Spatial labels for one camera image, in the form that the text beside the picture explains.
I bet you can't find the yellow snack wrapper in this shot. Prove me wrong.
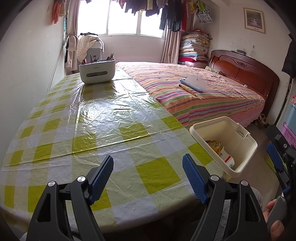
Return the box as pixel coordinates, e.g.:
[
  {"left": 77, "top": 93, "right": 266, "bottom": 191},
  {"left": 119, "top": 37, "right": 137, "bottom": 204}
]
[{"left": 206, "top": 140, "right": 223, "bottom": 156}]

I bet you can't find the red white blue medicine box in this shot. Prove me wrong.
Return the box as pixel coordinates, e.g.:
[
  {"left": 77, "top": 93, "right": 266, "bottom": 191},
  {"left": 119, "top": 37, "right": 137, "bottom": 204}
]
[{"left": 219, "top": 147, "right": 235, "bottom": 169}]

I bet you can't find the cream plastic trash bin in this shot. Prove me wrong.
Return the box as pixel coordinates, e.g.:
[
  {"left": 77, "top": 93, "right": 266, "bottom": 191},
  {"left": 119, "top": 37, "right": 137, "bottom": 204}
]
[{"left": 190, "top": 116, "right": 258, "bottom": 178}]

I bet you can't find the person's right hand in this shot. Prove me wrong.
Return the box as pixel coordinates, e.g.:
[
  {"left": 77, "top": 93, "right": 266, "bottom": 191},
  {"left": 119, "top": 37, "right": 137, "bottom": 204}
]
[{"left": 263, "top": 199, "right": 285, "bottom": 240}]

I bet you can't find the pink plastic basket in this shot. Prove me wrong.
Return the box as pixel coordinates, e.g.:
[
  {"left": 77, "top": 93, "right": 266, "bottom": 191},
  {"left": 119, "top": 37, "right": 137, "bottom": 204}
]
[{"left": 281, "top": 123, "right": 296, "bottom": 148}]

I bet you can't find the blue plastic storage box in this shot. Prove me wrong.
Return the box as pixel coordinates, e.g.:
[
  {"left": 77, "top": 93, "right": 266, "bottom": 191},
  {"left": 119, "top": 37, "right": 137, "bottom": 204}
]
[{"left": 286, "top": 103, "right": 296, "bottom": 134}]

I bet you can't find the green checkered plastic tablecloth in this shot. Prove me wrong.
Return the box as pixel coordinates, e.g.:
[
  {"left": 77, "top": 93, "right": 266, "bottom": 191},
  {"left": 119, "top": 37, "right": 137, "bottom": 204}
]
[{"left": 1, "top": 69, "right": 222, "bottom": 232}]

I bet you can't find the wooden bed headboard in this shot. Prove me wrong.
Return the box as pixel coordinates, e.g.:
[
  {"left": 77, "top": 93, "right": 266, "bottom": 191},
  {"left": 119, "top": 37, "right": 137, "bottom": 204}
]
[{"left": 209, "top": 50, "right": 280, "bottom": 116}]

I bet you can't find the striped colourful bed sheet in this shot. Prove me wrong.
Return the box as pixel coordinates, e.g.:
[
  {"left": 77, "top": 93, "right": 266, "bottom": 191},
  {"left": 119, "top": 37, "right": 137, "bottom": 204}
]
[{"left": 116, "top": 62, "right": 265, "bottom": 128}]

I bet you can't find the yellow pencil on bed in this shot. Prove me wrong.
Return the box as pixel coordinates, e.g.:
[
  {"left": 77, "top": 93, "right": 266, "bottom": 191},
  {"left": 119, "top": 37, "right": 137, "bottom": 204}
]
[{"left": 179, "top": 84, "right": 197, "bottom": 97}]

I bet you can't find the grey notebook on bed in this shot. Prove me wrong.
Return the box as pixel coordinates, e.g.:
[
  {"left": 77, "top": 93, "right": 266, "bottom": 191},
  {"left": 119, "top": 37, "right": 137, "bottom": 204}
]
[{"left": 180, "top": 74, "right": 207, "bottom": 92}]

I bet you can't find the white tissue box organizer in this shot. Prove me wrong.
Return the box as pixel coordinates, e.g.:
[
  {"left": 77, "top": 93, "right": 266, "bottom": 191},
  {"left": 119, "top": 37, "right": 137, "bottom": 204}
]
[{"left": 79, "top": 53, "right": 115, "bottom": 84}]

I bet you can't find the stack of folded blankets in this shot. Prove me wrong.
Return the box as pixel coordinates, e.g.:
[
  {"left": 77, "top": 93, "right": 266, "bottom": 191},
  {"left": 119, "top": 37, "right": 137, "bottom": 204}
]
[{"left": 178, "top": 29, "right": 211, "bottom": 68}]

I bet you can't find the pink window curtain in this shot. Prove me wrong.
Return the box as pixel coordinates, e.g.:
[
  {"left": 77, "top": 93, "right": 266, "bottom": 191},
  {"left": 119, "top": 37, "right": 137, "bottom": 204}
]
[{"left": 161, "top": 30, "right": 182, "bottom": 64}]

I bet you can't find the white machine with draped clothes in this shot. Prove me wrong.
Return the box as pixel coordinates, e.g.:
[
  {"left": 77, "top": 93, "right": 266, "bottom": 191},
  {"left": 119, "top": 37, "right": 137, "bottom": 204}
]
[{"left": 65, "top": 32, "right": 104, "bottom": 72}]

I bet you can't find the hanging clothes row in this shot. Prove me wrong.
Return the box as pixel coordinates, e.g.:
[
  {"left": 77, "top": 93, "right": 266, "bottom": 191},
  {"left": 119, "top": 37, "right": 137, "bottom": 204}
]
[{"left": 78, "top": 1, "right": 212, "bottom": 38}]

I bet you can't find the framed wall picture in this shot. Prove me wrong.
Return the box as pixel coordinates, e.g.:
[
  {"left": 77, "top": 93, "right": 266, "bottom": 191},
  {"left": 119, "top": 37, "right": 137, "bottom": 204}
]
[{"left": 243, "top": 8, "right": 266, "bottom": 34}]

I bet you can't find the orange cloth on wall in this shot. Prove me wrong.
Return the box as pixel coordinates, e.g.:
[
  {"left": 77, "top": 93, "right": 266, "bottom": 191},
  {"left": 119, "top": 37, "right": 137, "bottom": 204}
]
[{"left": 52, "top": 0, "right": 66, "bottom": 24}]

